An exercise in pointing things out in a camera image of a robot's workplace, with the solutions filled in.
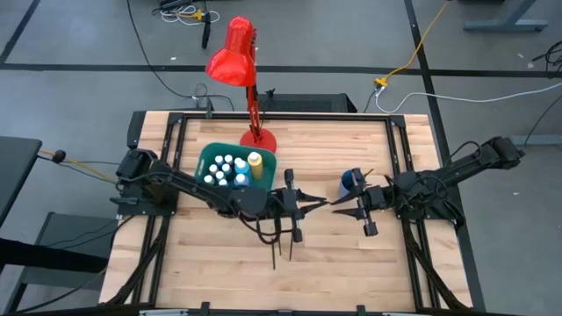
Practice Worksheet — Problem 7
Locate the yellow paint bottle white cap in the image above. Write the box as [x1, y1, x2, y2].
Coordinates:
[247, 151, 265, 181]

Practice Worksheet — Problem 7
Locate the black cable bundle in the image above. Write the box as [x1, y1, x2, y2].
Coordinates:
[531, 40, 562, 71]

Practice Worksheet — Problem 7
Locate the teal plastic bin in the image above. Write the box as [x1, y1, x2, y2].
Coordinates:
[193, 141, 278, 194]

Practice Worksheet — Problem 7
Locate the black coiled cable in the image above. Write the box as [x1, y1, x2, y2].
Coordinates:
[201, 11, 212, 50]

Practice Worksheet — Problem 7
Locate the long black floor cable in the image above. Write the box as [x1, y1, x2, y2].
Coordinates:
[126, 0, 236, 111]

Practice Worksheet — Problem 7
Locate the grey desk foot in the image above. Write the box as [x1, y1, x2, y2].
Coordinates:
[511, 133, 562, 147]

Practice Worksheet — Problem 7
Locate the white coiled cable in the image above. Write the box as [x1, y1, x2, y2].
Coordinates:
[160, 4, 220, 26]

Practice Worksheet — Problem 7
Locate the white floor cable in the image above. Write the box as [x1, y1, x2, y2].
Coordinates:
[374, 82, 562, 115]

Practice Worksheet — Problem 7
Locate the thin black floor cable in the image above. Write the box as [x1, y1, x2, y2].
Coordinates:
[523, 93, 562, 135]

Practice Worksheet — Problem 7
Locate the yellow cable black connector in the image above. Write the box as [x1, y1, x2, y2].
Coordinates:
[38, 148, 119, 183]

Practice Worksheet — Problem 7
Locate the black side table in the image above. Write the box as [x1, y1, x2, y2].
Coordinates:
[0, 135, 43, 227]

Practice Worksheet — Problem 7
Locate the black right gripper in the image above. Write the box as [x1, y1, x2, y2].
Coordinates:
[329, 168, 399, 238]

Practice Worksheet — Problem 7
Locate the yellow floor cable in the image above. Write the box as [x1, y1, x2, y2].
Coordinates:
[373, 0, 453, 88]

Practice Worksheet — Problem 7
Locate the black flat bar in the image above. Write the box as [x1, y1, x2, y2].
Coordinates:
[0, 236, 110, 274]

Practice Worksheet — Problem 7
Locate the red desk lamp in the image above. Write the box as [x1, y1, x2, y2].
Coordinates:
[205, 15, 278, 154]

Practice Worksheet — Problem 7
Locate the grey desk leg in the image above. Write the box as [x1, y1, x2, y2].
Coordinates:
[463, 0, 550, 33]

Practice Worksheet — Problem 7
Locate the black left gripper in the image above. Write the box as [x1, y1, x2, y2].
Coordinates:
[258, 169, 329, 243]

